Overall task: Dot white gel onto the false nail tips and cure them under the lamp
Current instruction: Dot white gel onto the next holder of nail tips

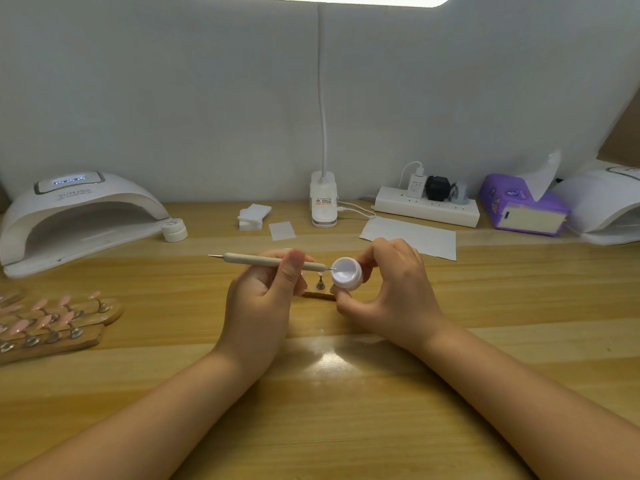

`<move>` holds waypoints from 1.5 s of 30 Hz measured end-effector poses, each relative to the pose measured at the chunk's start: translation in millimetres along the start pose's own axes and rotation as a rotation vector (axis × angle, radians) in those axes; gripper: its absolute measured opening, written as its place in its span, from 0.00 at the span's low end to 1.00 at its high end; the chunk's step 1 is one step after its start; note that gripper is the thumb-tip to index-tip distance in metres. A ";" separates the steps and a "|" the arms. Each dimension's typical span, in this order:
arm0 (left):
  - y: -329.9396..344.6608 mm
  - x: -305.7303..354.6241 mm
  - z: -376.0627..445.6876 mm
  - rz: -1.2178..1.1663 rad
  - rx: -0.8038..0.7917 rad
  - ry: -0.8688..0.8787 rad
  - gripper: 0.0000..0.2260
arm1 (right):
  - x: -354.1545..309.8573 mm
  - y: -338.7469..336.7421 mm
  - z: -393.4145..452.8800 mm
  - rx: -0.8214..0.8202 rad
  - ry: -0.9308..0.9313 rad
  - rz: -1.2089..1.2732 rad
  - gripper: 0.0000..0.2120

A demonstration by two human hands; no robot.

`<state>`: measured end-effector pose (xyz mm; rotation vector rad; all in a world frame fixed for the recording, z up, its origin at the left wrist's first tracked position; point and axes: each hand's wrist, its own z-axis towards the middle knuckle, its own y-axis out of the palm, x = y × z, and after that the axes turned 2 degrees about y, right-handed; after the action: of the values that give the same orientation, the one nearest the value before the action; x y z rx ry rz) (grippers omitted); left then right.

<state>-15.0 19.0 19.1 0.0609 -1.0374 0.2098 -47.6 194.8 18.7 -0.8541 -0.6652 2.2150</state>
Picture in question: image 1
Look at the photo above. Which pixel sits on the person's right hand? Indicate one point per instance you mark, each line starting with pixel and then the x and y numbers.
pixel 400 305

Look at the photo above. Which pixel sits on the person's left hand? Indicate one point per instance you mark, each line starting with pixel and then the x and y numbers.
pixel 258 315

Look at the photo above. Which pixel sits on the grey dotting pen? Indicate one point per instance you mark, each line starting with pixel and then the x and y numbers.
pixel 245 260

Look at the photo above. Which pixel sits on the white gel jar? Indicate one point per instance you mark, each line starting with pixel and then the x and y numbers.
pixel 347 274

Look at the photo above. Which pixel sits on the wooden nail holder strip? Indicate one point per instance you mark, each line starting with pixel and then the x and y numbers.
pixel 318 295

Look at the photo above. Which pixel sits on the pink nail tip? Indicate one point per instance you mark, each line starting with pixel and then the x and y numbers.
pixel 320 283

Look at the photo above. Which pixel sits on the wooden stands with pink nails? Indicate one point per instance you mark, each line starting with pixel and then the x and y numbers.
pixel 50 327

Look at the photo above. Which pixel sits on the white nail lamp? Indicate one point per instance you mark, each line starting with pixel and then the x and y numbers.
pixel 602 203
pixel 75 210

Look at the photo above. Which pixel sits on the person's left forearm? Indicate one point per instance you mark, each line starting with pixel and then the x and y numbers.
pixel 125 435

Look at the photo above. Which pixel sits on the person's right forearm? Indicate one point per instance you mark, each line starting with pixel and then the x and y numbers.
pixel 535 415

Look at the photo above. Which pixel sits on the white desk lamp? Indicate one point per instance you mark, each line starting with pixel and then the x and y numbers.
pixel 324 200

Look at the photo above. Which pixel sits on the white paper sheet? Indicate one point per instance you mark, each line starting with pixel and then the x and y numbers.
pixel 408 238

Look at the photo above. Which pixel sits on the small white paper square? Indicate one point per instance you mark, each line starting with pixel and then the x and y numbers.
pixel 282 231

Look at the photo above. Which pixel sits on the stack of white cotton pads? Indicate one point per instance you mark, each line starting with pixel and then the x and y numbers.
pixel 254 217

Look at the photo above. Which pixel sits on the white power strip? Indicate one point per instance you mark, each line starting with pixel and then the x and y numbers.
pixel 427 207

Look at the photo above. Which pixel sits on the small closed white jar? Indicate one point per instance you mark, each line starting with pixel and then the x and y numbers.
pixel 174 231

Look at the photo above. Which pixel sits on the white charger plug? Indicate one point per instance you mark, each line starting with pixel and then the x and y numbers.
pixel 416 184

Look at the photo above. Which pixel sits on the black plug adapter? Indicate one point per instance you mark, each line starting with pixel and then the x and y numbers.
pixel 438 188

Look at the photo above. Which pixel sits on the grey plug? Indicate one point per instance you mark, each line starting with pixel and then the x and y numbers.
pixel 460 193

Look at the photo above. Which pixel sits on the purple tissue box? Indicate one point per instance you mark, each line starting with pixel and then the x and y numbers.
pixel 504 205

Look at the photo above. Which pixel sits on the white tissue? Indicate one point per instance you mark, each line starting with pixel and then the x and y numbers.
pixel 543 177

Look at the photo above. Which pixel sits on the brown wooden board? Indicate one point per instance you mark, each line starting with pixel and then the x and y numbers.
pixel 622 135

